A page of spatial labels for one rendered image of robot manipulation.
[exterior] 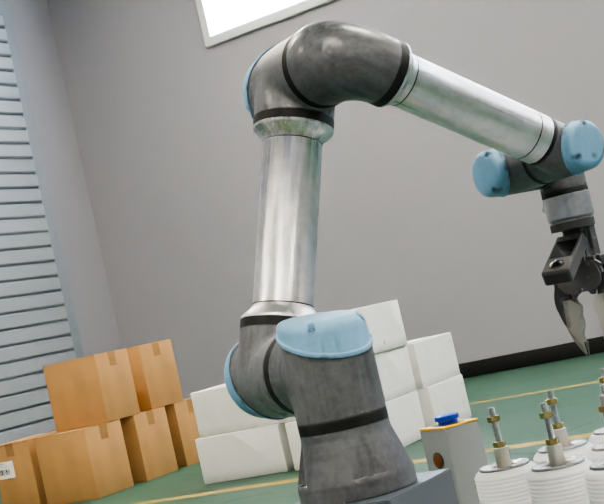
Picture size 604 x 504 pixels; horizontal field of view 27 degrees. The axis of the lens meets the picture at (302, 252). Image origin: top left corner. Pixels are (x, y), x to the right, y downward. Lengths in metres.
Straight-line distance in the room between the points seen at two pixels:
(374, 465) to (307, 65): 0.54
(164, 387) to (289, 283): 4.25
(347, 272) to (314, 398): 6.35
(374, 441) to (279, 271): 0.29
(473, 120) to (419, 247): 5.90
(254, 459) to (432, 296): 3.03
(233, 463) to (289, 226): 3.24
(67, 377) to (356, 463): 4.17
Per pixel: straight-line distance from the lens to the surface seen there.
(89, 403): 5.60
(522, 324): 7.45
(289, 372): 1.58
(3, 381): 7.92
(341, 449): 1.55
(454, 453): 2.03
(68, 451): 5.52
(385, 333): 4.74
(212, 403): 4.93
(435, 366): 5.06
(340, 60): 1.68
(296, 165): 1.74
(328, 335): 1.55
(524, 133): 1.82
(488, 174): 1.95
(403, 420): 4.74
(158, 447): 5.80
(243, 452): 4.87
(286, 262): 1.70
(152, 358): 5.90
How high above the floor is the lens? 0.52
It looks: 3 degrees up
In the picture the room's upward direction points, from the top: 13 degrees counter-clockwise
